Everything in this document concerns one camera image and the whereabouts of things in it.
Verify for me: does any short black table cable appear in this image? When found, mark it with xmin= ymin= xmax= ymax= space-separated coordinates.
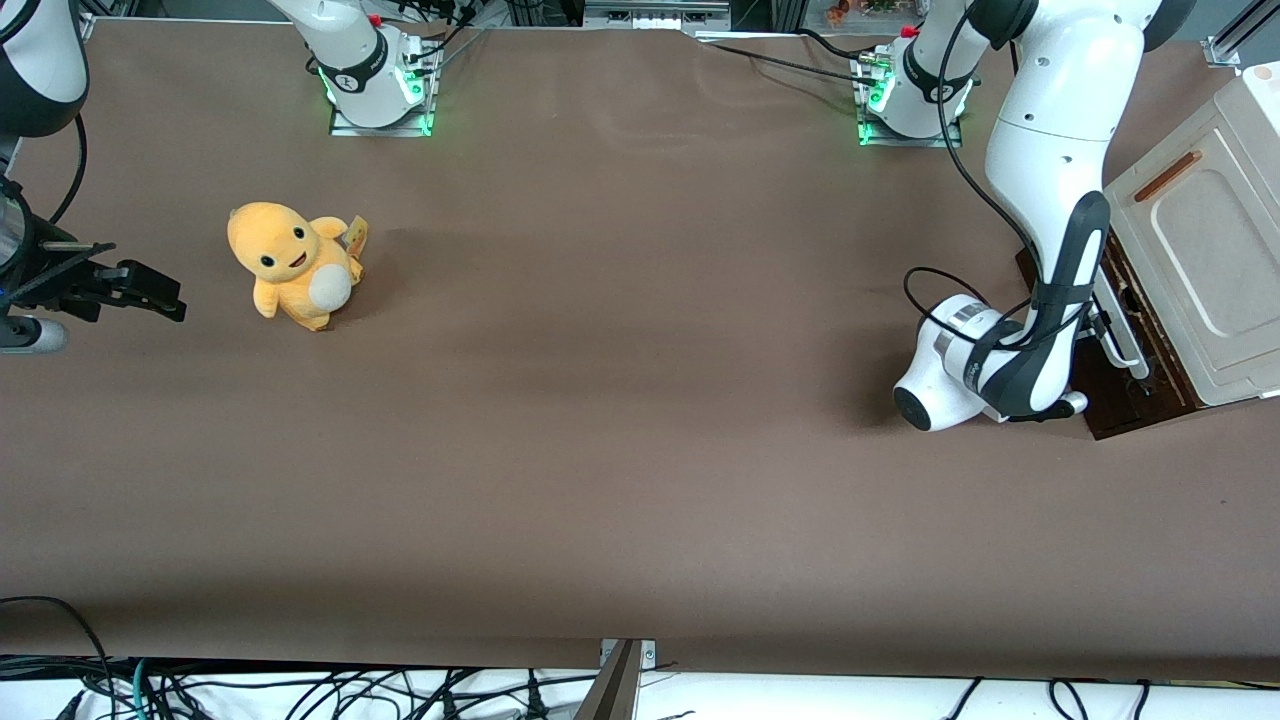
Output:
xmin=797 ymin=28 xmax=873 ymax=63

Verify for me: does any black looped floor cable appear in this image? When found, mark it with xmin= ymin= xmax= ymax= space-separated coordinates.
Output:
xmin=0 ymin=595 xmax=113 ymax=720

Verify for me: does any long black table cable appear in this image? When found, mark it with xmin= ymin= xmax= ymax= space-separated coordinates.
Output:
xmin=697 ymin=40 xmax=881 ymax=87

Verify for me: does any white toaster oven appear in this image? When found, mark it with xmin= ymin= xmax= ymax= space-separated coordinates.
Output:
xmin=1103 ymin=62 xmax=1280 ymax=408

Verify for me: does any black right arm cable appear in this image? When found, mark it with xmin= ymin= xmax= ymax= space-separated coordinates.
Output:
xmin=48 ymin=113 xmax=90 ymax=228

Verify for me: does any teal cable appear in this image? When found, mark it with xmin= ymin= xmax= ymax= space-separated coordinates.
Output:
xmin=128 ymin=657 xmax=159 ymax=720

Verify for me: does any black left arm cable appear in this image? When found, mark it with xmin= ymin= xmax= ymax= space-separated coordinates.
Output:
xmin=902 ymin=0 xmax=1053 ymax=351

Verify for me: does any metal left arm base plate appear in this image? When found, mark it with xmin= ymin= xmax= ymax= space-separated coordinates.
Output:
xmin=856 ymin=52 xmax=964 ymax=149

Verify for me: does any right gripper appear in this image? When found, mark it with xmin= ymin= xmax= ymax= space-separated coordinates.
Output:
xmin=0 ymin=178 xmax=189 ymax=324

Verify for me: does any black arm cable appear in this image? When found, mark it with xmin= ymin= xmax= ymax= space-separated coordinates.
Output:
xmin=902 ymin=0 xmax=1053 ymax=351
xmin=48 ymin=113 xmax=90 ymax=228

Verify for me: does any yellow plush toy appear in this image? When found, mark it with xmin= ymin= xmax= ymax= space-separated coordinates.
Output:
xmin=226 ymin=201 xmax=371 ymax=333

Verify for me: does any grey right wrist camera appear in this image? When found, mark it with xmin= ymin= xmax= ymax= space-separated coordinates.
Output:
xmin=0 ymin=314 xmax=69 ymax=355

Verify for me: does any grey equipment box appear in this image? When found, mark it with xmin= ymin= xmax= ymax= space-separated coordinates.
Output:
xmin=583 ymin=0 xmax=732 ymax=32

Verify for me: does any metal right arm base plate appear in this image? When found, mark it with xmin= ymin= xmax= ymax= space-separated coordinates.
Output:
xmin=329 ymin=38 xmax=438 ymax=138

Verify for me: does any white drawer handle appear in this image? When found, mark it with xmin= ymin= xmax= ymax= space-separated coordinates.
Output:
xmin=1092 ymin=288 xmax=1152 ymax=382

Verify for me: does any brown wooden cabinet handle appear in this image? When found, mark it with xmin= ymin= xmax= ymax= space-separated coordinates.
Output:
xmin=1133 ymin=151 xmax=1204 ymax=203

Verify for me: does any metal table edge bracket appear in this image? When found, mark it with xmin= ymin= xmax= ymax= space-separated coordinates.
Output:
xmin=574 ymin=638 xmax=658 ymax=720

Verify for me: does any aluminium frame profile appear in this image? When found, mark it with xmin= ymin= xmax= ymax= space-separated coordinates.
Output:
xmin=1203 ymin=0 xmax=1280 ymax=71

